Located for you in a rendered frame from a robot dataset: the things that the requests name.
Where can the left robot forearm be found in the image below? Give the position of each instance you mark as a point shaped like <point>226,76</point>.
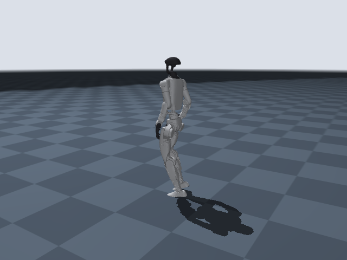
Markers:
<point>163,113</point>

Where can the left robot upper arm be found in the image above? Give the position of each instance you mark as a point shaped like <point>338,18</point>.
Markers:
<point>164,85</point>

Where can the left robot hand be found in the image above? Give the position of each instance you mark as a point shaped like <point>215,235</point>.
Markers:
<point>158,126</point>

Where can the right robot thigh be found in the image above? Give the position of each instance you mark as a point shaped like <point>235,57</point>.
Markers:
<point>173,153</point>

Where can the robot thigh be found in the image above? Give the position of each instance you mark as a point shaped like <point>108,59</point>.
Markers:
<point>165,142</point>
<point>173,153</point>

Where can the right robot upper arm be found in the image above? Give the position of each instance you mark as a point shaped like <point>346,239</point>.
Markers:
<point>187,100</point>

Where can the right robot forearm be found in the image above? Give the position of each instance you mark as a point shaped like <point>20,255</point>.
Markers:
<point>184,111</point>

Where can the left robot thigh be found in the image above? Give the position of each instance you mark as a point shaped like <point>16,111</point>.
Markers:
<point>165,142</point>

